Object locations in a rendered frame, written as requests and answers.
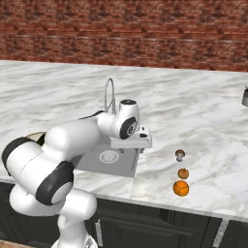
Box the silver curved tap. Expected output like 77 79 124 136
103 77 117 116

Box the brown mushroom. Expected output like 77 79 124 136
174 148 186 163

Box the grey steel sink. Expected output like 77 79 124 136
70 134 142 178

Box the tan bowl with dark inside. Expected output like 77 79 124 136
25 131 48 146

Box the silver cupboard handle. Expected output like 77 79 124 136
95 219 104 248
212 219 230 248

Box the dark cupboard door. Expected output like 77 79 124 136
95 198 225 248
0 181 63 247
222 220 248 248

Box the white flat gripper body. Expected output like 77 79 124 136
108 135 153 150

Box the dark grey pot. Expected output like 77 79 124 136
241 84 248 108

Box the small orange round fruit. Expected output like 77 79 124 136
177 167 190 180

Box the large orange fruit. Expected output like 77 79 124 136
172 179 191 198

